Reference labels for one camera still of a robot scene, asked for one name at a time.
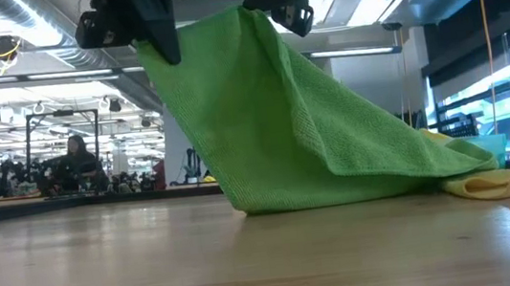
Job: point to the person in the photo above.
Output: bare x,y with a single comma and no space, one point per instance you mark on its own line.
76,163

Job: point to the long ceiling light strip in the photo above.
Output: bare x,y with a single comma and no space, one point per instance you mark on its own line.
59,75

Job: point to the black gantry frame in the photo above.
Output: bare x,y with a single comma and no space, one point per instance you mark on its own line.
61,113

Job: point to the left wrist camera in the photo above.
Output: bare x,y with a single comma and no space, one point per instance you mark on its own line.
100,29

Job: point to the black backdrop panel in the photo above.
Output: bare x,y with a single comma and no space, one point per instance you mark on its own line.
413,120

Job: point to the black perforated panel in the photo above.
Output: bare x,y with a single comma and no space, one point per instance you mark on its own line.
458,131

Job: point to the teal translucent plastic bin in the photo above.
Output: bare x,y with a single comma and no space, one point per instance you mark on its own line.
496,144

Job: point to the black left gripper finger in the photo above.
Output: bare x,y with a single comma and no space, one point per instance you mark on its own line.
138,24
162,23

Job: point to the silver ventilation duct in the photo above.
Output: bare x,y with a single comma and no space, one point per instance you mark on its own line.
61,52

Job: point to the black background robot arm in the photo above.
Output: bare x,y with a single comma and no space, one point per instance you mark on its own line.
193,162

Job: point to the lime green microfiber towel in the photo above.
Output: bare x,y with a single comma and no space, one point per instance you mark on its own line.
283,135

